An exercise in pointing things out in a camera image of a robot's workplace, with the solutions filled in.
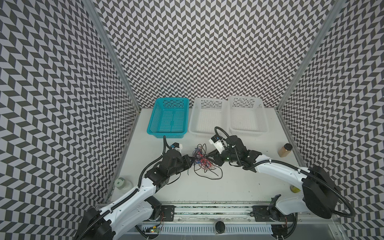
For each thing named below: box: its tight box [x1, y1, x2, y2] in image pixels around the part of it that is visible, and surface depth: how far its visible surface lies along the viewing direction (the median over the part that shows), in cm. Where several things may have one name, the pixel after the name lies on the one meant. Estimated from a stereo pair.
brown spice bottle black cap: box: [277, 143, 293, 158], surface depth 90 cm
